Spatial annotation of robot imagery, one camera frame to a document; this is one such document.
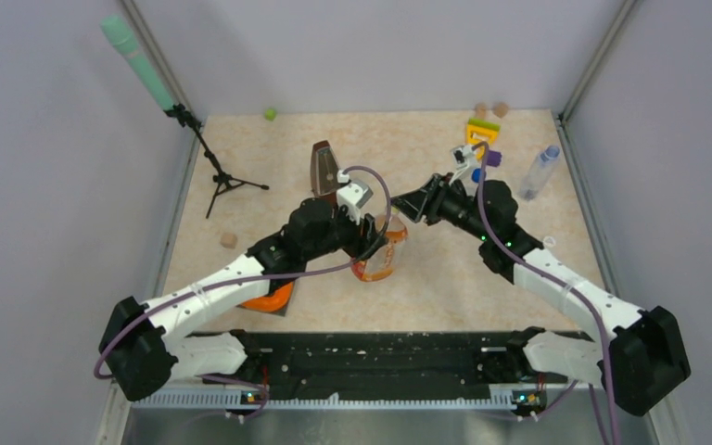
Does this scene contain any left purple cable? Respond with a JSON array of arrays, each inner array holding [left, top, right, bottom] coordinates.
[[93, 165, 393, 380]]

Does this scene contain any black tripod microphone stand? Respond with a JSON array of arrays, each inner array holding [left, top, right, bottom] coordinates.
[[164, 104, 271, 219]]

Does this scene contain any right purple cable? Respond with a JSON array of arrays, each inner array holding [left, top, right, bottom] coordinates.
[[476, 142, 621, 445]]

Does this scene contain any orange juice bottle yellow cap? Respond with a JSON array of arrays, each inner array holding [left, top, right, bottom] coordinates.
[[350, 207, 409, 282]]

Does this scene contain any orange tape dispenser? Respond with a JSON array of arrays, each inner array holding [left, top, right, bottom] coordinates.
[[237, 281, 295, 313]]

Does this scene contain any dark grey square mat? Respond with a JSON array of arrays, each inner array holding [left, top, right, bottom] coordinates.
[[240, 281, 300, 318]]

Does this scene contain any grey toothed cable tray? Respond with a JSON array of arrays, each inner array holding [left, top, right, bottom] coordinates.
[[133, 387, 541, 411]]

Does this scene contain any yellow triangular toy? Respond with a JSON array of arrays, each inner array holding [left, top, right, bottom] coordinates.
[[465, 118, 502, 146]]

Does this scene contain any tan wooden cube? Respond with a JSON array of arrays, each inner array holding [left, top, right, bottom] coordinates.
[[219, 232, 238, 249]]

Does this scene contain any purple cube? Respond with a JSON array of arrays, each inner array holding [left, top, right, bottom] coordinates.
[[486, 149, 502, 168]]

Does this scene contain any brown wooden metronome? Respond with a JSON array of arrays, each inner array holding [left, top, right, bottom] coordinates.
[[310, 140, 350, 213]]

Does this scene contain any mint green microphone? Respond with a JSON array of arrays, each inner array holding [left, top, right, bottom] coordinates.
[[100, 15, 176, 114]]

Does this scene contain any purple cable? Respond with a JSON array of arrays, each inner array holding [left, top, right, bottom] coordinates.
[[93, 165, 393, 380], [476, 142, 621, 445]]

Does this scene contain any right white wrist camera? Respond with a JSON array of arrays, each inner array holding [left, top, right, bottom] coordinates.
[[451, 141, 488, 182]]

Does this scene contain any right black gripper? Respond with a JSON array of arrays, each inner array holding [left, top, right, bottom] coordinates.
[[389, 173, 492, 243]]

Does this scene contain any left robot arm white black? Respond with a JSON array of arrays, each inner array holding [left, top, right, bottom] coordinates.
[[94, 198, 388, 401]]

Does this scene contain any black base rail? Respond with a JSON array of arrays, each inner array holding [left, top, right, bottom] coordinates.
[[231, 329, 567, 401]]

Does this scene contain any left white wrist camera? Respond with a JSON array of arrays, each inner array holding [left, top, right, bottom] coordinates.
[[336, 170, 373, 223]]

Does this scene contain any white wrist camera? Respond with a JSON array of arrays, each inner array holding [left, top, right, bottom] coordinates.
[[336, 170, 373, 223], [451, 141, 488, 182]]

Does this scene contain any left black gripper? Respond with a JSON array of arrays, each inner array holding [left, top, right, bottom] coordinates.
[[304, 202, 388, 261]]

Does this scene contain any tan wooden block right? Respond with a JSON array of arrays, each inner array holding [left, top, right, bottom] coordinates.
[[492, 102, 511, 119]]

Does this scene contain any tan wooden block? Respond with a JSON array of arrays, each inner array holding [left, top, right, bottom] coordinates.
[[492, 102, 511, 119], [474, 102, 489, 121]]

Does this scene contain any tan wooden block left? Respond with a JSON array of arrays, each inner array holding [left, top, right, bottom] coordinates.
[[474, 102, 489, 121]]

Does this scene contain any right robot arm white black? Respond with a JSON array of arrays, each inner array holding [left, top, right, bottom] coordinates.
[[391, 174, 692, 416]]

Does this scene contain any clear small water bottle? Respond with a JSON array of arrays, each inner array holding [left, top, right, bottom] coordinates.
[[518, 146, 562, 201]]

